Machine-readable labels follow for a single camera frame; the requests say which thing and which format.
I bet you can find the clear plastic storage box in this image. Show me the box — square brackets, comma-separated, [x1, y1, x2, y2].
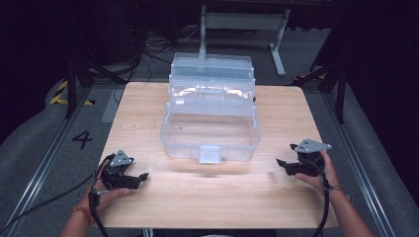
[159, 51, 262, 165]

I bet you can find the bundle of black cables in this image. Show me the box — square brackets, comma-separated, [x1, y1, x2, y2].
[129, 28, 204, 84]

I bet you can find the person's left hand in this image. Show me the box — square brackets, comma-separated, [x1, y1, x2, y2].
[79, 169, 132, 212]

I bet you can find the white metal desk frame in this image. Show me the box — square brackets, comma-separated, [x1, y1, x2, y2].
[198, 4, 292, 78]

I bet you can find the person's right hand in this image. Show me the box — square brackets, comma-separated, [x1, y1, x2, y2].
[294, 150, 341, 196]

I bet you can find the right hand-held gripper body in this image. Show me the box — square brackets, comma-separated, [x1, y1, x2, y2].
[290, 138, 333, 176]

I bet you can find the black tripod stand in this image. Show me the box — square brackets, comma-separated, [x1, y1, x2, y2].
[292, 57, 351, 125]
[63, 53, 128, 119]

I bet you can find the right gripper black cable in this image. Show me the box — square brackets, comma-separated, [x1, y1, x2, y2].
[307, 157, 342, 237]

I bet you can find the red orange bracelet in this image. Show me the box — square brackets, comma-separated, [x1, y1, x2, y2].
[72, 205, 94, 224]

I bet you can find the yellow black floor tape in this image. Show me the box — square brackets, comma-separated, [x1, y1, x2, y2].
[48, 80, 97, 107]

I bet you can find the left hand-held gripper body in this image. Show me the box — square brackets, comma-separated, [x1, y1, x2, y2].
[98, 149, 140, 191]

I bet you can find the black floor cable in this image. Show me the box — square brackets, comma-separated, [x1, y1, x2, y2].
[0, 172, 95, 235]

